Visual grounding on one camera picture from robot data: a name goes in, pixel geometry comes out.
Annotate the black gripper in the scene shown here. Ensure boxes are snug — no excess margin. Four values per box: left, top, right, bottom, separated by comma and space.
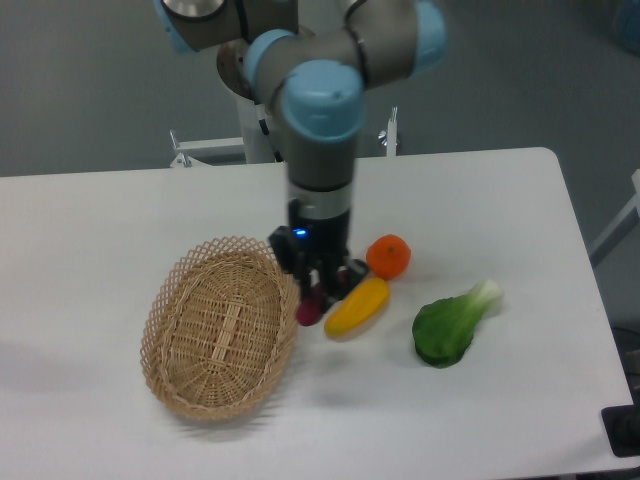
268, 198, 369, 310

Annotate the purple sweet potato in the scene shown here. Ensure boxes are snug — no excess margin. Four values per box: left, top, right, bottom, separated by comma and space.
295, 270, 348, 327

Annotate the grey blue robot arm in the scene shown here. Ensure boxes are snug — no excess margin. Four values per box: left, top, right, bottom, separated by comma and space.
155, 1, 447, 311

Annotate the woven wicker basket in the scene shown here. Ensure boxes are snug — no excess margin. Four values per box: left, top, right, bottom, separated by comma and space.
140, 236, 299, 422

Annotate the yellow mango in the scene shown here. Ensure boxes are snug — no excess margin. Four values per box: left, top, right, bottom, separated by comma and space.
324, 277, 391, 339

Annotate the orange tangerine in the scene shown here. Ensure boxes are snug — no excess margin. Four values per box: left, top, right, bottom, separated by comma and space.
365, 234, 412, 280

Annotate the green bok choy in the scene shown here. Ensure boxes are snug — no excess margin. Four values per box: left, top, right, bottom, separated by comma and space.
411, 279, 504, 368

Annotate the black device at table edge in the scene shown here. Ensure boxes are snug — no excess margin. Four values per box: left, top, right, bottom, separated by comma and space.
601, 405, 639, 458

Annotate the white frame at right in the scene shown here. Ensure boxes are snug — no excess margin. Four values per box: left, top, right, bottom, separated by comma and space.
589, 170, 639, 268

